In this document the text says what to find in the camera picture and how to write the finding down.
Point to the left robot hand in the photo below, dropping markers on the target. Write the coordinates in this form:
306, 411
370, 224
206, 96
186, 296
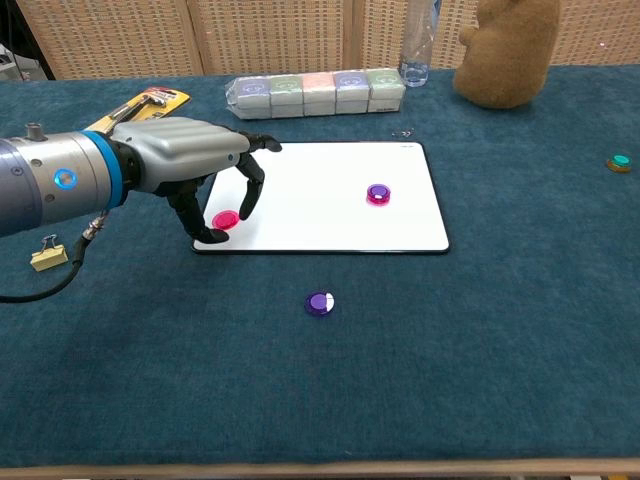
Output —
180, 150

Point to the red round magnet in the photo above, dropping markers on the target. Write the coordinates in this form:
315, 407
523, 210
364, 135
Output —
378, 202
226, 218

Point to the purple round magnet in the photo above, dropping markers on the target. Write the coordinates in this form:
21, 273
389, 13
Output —
318, 303
378, 191

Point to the white magnetic board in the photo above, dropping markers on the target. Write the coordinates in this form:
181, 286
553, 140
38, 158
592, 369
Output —
325, 220

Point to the razor in yellow blister pack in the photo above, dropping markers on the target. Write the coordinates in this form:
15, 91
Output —
150, 100

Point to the wicker folding screen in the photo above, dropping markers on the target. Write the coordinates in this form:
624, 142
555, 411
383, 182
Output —
125, 35

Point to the wrapped pack of pastel boxes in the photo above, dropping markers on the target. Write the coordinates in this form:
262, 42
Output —
320, 95

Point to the yellow binder clip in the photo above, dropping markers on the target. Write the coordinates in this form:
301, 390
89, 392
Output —
49, 258

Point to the black diagonal pole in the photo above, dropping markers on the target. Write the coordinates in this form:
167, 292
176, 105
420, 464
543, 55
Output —
31, 40

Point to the silver paper clip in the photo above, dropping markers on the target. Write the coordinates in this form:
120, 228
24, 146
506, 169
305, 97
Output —
402, 133

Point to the clear plastic water bottle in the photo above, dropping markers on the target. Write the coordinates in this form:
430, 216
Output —
417, 45

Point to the teal table cloth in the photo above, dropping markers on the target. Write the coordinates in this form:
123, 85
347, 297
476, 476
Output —
320, 375

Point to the brown plush toy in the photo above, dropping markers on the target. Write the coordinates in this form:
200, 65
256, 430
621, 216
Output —
507, 55

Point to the teal round magnet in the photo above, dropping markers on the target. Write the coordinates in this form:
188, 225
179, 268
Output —
621, 160

